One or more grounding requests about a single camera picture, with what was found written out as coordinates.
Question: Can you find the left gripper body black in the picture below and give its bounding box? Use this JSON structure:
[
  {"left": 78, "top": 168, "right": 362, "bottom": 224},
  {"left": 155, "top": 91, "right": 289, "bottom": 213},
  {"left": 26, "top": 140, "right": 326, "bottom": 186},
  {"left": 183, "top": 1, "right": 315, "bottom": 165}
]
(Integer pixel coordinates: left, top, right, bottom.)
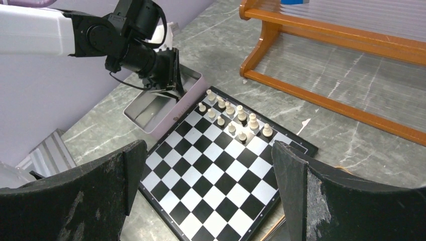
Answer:
[{"left": 143, "top": 48, "right": 185, "bottom": 100}]

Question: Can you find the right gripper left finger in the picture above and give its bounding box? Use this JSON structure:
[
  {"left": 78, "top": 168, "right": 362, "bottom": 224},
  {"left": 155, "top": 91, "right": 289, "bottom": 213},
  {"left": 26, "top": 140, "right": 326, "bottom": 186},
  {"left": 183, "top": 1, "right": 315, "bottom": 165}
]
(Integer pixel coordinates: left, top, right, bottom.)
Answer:
[{"left": 1, "top": 140, "right": 147, "bottom": 240}]

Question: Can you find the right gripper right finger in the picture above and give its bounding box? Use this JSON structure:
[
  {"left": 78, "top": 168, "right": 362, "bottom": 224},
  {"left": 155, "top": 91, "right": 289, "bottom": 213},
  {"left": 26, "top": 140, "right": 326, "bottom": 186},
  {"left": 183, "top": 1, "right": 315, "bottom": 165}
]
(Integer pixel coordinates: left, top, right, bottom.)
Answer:
[{"left": 272, "top": 141, "right": 425, "bottom": 240}]

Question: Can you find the white pawn file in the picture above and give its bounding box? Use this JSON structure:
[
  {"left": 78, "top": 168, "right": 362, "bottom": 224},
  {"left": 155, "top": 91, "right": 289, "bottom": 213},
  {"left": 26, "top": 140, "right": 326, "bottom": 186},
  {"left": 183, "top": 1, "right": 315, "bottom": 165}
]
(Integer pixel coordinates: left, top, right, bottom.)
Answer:
[
  {"left": 207, "top": 108, "right": 216, "bottom": 119},
  {"left": 228, "top": 123, "right": 236, "bottom": 134},
  {"left": 238, "top": 131, "right": 247, "bottom": 142},
  {"left": 217, "top": 116, "right": 225, "bottom": 127}
]

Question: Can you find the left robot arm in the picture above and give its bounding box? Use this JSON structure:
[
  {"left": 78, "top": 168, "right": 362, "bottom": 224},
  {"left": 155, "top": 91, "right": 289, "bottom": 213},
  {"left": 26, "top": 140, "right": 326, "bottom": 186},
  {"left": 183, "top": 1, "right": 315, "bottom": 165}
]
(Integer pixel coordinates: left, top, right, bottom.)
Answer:
[{"left": 1, "top": 1, "right": 185, "bottom": 99}]

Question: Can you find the black white chess board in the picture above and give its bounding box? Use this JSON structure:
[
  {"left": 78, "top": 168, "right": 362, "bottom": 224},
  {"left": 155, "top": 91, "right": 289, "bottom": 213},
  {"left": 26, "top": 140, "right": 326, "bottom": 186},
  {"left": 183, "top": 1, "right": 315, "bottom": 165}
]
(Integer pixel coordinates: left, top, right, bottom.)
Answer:
[{"left": 140, "top": 87, "right": 318, "bottom": 240}]

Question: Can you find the pink metal tin tray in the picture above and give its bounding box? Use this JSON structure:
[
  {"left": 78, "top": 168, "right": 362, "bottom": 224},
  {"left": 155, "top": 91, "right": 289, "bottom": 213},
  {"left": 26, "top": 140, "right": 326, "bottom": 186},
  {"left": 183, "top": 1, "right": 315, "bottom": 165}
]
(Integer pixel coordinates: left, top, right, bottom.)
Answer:
[{"left": 123, "top": 65, "right": 209, "bottom": 141}]

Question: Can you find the blue block on shelf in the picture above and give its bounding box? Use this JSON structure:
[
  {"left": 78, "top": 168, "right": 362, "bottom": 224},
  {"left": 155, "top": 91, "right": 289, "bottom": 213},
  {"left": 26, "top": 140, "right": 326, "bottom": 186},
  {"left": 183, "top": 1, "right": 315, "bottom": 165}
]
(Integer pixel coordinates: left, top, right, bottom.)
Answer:
[{"left": 280, "top": 0, "right": 310, "bottom": 5}]

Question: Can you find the wooden two-tier shelf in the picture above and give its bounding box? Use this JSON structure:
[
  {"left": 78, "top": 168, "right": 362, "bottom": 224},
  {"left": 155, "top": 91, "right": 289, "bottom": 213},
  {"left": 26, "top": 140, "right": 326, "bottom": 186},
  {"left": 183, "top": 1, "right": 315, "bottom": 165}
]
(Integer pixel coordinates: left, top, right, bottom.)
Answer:
[{"left": 239, "top": 1, "right": 425, "bottom": 145}]

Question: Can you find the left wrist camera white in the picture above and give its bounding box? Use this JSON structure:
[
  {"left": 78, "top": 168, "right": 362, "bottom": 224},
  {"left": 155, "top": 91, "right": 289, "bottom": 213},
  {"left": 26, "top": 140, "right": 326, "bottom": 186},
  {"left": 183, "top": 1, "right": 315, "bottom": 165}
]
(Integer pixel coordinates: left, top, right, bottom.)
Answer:
[{"left": 148, "top": 22, "right": 180, "bottom": 52}]

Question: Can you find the aluminium frame rail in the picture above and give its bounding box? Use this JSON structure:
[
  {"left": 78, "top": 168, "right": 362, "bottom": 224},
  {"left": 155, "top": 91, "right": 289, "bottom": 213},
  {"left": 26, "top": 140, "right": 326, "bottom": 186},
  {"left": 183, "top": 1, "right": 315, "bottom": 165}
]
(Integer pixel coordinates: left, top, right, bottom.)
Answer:
[{"left": 16, "top": 129, "right": 77, "bottom": 177}]

